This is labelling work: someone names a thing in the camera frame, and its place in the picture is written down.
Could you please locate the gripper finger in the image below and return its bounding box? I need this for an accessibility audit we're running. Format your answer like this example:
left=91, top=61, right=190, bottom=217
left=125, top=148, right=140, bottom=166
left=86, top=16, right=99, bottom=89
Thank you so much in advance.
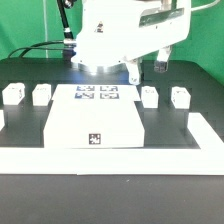
left=154, top=46, right=172, bottom=73
left=126, top=59, right=142, bottom=85

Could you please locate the white square table top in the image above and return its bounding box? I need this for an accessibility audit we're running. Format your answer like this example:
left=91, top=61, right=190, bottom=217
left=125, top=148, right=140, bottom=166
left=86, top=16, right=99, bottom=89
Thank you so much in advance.
left=43, top=84, right=145, bottom=148

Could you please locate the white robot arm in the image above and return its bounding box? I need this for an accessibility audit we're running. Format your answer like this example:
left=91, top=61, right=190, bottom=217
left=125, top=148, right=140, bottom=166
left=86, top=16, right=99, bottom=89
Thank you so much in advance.
left=71, top=0, right=191, bottom=85

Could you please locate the white sheet with fiducial tags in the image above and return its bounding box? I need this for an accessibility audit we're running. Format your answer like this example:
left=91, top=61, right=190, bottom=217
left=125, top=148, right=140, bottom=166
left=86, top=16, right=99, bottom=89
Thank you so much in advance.
left=73, top=84, right=121, bottom=101

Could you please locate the white U-shaped obstacle fence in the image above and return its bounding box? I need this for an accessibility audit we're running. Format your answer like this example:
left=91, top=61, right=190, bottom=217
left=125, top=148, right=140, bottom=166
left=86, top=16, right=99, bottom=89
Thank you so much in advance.
left=0, top=113, right=224, bottom=175

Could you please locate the black cable on table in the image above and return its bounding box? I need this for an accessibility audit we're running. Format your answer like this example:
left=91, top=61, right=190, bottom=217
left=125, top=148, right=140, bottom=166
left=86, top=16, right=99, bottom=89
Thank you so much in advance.
left=7, top=39, right=78, bottom=60

